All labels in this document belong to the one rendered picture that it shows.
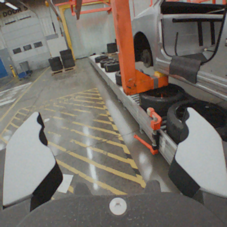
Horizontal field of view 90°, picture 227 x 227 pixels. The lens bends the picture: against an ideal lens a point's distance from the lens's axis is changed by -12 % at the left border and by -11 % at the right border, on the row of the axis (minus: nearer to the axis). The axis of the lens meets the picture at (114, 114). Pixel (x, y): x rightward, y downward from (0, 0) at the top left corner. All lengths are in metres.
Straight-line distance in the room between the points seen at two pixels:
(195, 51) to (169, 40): 0.45
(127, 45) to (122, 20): 0.27
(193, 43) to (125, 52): 1.12
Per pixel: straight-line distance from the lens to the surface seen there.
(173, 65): 1.68
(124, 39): 1.67
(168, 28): 2.04
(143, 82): 1.85
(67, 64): 7.63
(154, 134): 1.38
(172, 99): 1.74
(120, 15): 1.67
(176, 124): 1.31
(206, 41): 2.54
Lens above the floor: 1.29
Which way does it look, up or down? 32 degrees down
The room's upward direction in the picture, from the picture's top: 10 degrees counter-clockwise
